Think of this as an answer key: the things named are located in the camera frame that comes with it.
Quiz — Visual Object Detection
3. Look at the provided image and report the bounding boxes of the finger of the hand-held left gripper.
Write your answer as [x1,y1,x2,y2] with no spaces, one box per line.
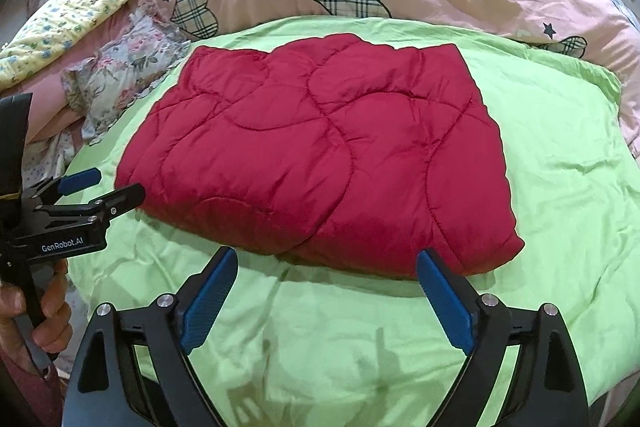
[27,168,103,208]
[35,184,147,230]

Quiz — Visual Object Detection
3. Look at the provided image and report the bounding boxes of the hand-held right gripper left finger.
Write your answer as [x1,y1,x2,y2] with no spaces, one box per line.
[61,246,240,427]

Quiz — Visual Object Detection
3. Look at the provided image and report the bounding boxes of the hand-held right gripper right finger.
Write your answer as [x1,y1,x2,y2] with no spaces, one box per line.
[417,248,591,427]

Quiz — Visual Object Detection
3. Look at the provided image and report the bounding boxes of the red puffer jacket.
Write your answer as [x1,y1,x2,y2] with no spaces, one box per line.
[114,33,526,280]

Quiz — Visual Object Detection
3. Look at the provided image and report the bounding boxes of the person's left forearm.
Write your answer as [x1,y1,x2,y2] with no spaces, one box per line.
[0,347,68,427]

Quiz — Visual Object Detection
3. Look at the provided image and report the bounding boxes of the person's left hand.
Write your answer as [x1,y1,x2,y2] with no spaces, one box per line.
[0,259,73,358]

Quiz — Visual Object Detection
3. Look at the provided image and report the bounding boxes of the green bed sheet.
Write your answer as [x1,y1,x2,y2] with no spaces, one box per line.
[52,14,640,427]

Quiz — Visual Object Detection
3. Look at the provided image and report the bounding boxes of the floral grey pillow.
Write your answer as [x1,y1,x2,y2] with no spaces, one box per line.
[25,2,193,202]

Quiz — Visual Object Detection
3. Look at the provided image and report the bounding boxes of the yellow floral blanket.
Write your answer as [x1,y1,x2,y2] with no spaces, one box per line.
[0,0,166,90]

